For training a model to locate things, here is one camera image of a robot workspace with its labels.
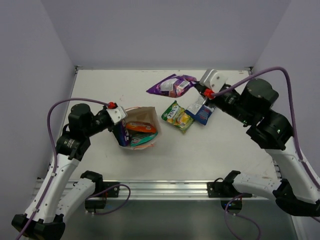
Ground blue white chips bag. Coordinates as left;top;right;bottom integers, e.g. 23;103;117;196
185;96;216;126

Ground orange fruit candy packet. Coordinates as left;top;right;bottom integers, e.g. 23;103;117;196
125;121;157;134

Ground white paper bag orange handles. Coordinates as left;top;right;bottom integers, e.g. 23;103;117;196
114;106;161;150

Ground yellow green candy packet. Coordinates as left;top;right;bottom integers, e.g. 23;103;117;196
161;100;194;133

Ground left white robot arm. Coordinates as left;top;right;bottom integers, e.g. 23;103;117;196
11;102;127;240

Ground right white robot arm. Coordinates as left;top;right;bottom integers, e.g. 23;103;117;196
207;78;320;217

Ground green snack packet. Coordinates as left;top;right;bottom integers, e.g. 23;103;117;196
130;132;158;147

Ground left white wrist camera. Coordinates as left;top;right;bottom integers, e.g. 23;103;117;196
106;106;128;125

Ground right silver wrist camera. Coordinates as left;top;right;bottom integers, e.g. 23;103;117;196
199;69;228;93

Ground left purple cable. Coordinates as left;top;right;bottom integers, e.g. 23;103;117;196
14;97;116;240

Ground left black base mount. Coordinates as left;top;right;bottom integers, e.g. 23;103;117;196
84;181;120;212

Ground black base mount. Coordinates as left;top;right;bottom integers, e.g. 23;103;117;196
206;177;243;214
84;181;120;212

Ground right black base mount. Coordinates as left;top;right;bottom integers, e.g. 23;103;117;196
206;177;243;214

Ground aluminium front rail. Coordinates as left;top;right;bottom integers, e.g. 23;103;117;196
34;178;296;201

